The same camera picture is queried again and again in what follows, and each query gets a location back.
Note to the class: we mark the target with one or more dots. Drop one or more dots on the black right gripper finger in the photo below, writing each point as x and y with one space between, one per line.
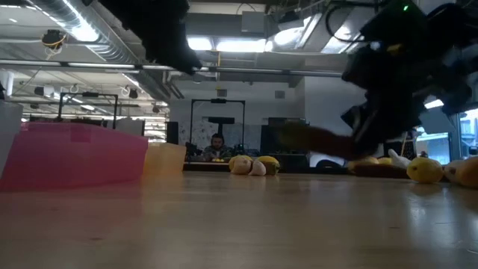
365 129

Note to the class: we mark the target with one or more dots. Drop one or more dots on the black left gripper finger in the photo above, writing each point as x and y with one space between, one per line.
179 60

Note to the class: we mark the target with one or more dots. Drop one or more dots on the pale yellow lemon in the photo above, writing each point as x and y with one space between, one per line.
369 161

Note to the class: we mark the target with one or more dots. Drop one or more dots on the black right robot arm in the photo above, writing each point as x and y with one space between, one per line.
459 56

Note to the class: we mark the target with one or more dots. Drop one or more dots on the ceiling light panel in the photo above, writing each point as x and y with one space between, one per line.
199 43
241 45

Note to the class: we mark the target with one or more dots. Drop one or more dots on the grey tilted screen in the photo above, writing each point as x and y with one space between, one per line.
437 121

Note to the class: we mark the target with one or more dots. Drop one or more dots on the grey ceiling pipe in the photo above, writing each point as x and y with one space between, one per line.
93 65

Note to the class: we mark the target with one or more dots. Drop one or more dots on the black speaker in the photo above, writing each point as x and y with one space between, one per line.
172 132

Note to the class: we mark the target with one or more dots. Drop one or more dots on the grey ceiling box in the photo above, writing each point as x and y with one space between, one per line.
253 21

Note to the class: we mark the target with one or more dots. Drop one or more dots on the black cabinet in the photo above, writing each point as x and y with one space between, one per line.
269 125

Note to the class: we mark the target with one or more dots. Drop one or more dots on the person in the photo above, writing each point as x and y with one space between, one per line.
217 149

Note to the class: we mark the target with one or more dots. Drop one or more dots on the orange plastic basket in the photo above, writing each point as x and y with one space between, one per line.
166 158

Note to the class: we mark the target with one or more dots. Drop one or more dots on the pink plastic basket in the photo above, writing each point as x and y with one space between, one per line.
74 157

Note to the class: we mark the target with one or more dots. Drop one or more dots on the grey wall vent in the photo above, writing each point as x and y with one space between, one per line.
222 93
279 94

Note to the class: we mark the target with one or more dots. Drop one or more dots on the black station frame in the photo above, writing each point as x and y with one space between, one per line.
218 101
87 95

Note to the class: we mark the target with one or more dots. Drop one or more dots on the black metal table frame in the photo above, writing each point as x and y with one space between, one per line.
298 169

